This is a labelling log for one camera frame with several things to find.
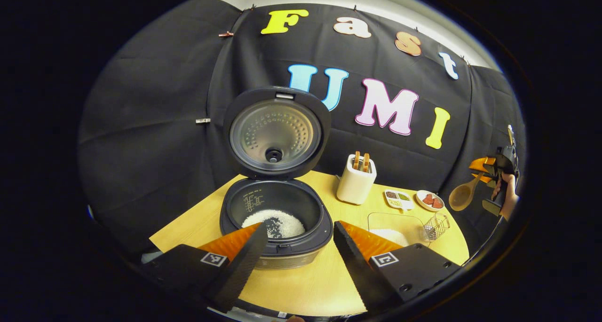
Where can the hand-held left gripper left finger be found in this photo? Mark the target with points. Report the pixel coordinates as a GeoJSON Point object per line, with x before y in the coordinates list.
{"type": "Point", "coordinates": [242, 265]}

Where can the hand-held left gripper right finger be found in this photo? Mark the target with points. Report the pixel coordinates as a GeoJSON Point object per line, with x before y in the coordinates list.
{"type": "Point", "coordinates": [355, 265]}

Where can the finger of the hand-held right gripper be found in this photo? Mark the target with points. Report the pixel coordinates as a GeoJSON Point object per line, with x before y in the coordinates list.
{"type": "Point", "coordinates": [479, 163]}
{"type": "Point", "coordinates": [482, 178]}

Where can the wooden spoon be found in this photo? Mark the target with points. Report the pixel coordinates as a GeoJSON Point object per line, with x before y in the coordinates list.
{"type": "Point", "coordinates": [461, 197]}

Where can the dark grey rice cooker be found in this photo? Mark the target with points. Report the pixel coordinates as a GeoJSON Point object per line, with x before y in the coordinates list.
{"type": "Point", "coordinates": [275, 134]}

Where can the clear rice container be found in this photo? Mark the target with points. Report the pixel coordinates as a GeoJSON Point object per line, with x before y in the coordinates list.
{"type": "Point", "coordinates": [400, 221]}

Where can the red meat piece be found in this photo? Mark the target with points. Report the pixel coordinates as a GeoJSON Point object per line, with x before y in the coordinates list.
{"type": "Point", "coordinates": [428, 199]}
{"type": "Point", "coordinates": [437, 203]}

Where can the round white plate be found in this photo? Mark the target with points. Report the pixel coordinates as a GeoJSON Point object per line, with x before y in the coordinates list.
{"type": "Point", "coordinates": [421, 202]}

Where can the white divided bean dish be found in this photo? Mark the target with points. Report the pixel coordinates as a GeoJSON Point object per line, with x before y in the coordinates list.
{"type": "Point", "coordinates": [399, 202]}

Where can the white toaster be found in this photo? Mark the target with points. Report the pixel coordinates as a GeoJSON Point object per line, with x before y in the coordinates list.
{"type": "Point", "coordinates": [355, 188]}

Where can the toasted bread slice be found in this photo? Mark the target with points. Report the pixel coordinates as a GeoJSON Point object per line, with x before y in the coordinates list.
{"type": "Point", "coordinates": [356, 161]}
{"type": "Point", "coordinates": [366, 163]}

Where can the black backdrop cloth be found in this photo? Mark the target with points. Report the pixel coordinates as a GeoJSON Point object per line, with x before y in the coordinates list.
{"type": "Point", "coordinates": [150, 124]}

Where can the pink cloth clip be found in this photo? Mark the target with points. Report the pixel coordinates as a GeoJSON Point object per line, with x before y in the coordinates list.
{"type": "Point", "coordinates": [226, 34]}

